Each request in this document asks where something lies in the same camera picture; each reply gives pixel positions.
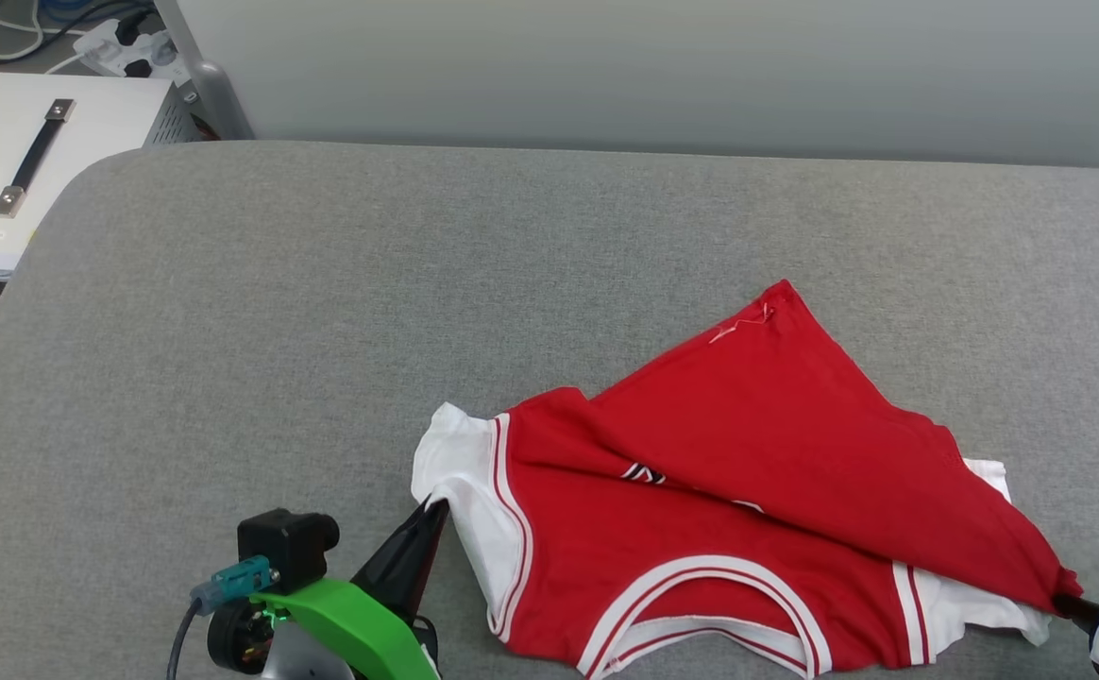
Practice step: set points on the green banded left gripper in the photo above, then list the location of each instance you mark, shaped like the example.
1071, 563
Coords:
351, 628

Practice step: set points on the red and white jersey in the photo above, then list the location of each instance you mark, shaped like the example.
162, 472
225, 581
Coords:
748, 491

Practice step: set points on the white equipment case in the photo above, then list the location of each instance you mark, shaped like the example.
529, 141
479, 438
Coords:
87, 123

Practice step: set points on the white power strip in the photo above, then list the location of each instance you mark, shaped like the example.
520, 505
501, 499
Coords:
125, 52

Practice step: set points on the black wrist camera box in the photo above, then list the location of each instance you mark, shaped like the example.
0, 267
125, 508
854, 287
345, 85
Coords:
285, 543

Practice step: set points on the grey metal post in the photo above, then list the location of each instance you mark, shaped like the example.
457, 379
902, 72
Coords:
205, 80

